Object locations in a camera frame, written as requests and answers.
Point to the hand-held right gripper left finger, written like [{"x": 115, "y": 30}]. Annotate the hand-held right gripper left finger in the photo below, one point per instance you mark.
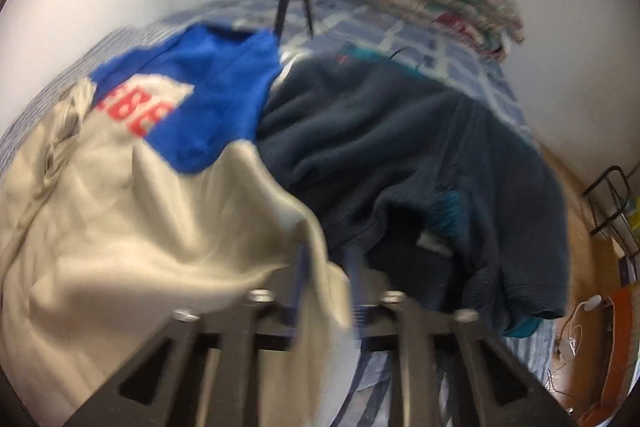
[{"x": 300, "y": 297}]

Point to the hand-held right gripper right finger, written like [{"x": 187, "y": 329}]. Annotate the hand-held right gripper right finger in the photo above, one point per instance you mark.
[{"x": 359, "y": 297}]

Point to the cream and blue jacket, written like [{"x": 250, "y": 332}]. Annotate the cream and blue jacket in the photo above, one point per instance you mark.
[{"x": 125, "y": 232}]

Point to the black metal clothes rack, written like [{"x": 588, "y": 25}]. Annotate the black metal clothes rack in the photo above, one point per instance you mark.
[{"x": 607, "y": 187}]

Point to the dark blue fleece garment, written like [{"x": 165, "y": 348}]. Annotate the dark blue fleece garment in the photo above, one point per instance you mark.
[{"x": 400, "y": 147}]

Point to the white round desk gadget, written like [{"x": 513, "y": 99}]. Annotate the white round desk gadget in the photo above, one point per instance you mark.
[{"x": 592, "y": 304}]

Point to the blue checked bedsheet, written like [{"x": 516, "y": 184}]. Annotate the blue checked bedsheet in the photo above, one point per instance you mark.
[{"x": 450, "y": 57}]

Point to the orange cloth covered stool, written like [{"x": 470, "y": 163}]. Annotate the orange cloth covered stool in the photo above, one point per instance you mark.
[{"x": 620, "y": 347}]

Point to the dark purple box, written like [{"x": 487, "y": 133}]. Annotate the dark purple box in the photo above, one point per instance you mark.
[{"x": 627, "y": 269}]

